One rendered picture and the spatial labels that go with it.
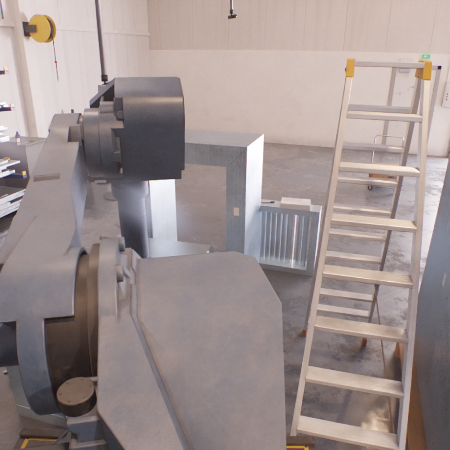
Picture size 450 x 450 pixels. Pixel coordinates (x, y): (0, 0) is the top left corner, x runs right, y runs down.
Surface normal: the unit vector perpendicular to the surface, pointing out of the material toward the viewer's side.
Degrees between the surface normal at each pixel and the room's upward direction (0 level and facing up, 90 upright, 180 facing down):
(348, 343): 0
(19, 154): 95
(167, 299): 0
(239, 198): 90
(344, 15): 90
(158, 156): 109
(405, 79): 90
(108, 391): 25
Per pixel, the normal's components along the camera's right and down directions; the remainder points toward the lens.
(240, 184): -0.31, 0.37
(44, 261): 0.03, -0.88
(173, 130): 0.18, 0.66
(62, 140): 0.10, -0.65
